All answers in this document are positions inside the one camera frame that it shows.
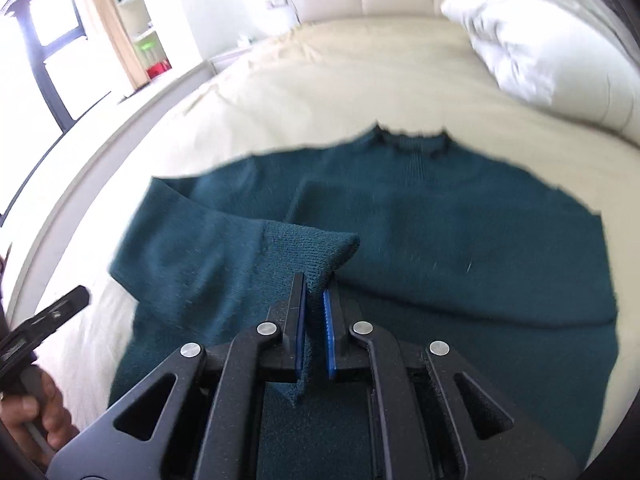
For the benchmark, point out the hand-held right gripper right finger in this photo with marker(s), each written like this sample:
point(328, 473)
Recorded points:
point(328, 332)

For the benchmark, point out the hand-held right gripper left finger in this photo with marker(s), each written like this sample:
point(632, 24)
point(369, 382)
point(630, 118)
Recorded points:
point(300, 332)

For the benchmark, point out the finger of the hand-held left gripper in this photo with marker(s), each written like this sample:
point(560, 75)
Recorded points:
point(60, 307)

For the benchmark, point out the teal knit sweater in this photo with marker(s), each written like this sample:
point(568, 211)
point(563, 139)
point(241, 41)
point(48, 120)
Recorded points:
point(450, 240)

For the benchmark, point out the person's left hand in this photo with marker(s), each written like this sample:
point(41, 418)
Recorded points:
point(50, 410)

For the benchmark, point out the bed with cream sheet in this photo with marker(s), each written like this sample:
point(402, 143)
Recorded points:
point(310, 85)

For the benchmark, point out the red box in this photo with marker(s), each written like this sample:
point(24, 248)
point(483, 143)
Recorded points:
point(159, 69)

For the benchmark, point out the green bottle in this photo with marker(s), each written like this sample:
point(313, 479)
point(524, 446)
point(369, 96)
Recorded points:
point(146, 50)

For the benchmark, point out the dark framed window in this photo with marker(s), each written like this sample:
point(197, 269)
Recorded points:
point(55, 20)

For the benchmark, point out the beige curtain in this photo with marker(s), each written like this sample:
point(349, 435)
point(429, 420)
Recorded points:
point(112, 20)

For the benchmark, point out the white pillow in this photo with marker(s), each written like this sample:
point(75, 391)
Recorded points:
point(530, 30)

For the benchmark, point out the white wall shelf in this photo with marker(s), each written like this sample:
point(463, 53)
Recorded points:
point(140, 5)

